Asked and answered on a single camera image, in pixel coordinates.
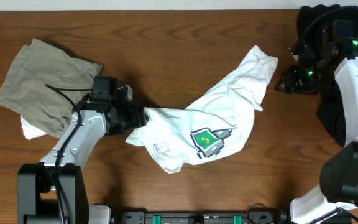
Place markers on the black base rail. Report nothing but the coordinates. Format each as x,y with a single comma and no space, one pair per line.
257,213

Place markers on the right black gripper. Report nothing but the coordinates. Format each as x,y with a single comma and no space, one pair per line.
289,75

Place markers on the folded olive green garment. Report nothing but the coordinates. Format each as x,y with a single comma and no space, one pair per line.
35,70

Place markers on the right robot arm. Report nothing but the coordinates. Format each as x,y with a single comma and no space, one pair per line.
337,191

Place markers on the black garment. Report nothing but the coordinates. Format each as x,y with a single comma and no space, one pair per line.
314,33

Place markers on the white printed t-shirt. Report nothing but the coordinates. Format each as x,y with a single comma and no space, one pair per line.
216,125

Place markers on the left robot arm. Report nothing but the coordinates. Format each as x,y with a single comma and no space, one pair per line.
53,190

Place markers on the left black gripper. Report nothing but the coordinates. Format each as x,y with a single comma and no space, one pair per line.
137,118

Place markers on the folded white garment underneath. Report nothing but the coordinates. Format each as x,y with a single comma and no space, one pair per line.
30,131

